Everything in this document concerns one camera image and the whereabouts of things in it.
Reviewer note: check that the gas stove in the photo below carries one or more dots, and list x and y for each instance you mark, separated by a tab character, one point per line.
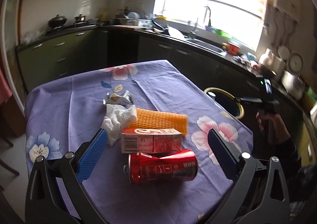
72	26

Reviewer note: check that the crumpled white tissue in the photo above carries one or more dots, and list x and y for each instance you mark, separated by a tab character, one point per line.
117	118

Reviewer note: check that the red crushed cola can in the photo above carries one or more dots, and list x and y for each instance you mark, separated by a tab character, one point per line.
145	169

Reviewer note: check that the green lower kitchen cabinets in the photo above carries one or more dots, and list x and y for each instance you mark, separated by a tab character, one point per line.
67	73

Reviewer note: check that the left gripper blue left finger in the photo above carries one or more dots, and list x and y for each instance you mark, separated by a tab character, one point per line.
91	155

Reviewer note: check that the red white drink carton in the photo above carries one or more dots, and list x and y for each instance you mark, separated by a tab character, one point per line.
150	141

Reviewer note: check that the yellow rimmed teal trash bin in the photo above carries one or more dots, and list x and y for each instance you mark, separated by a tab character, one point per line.
226	100

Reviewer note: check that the steel sink faucet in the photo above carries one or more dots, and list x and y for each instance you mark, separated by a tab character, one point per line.
208	27

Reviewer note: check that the small steel pot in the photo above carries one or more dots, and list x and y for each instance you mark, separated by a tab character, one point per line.
80	18

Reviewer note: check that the dish rack with dishes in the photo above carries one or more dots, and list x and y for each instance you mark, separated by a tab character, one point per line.
136	19

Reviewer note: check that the steel kitchen sink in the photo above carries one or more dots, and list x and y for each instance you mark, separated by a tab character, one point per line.
205	45

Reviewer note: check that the black wok with lid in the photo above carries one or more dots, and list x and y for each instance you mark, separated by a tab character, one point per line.
57	21

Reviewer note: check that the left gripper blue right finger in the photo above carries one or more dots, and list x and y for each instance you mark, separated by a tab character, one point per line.
226	154

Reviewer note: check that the orange foam fruit net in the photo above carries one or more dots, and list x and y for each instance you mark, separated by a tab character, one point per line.
160	120

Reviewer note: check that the person's right hand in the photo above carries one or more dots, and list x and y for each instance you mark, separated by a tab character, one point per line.
273	127

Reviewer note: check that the red container on counter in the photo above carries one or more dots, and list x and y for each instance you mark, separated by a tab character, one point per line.
233	49

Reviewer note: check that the crumpled silver foil wrapper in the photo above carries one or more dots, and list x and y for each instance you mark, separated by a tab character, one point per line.
115	99

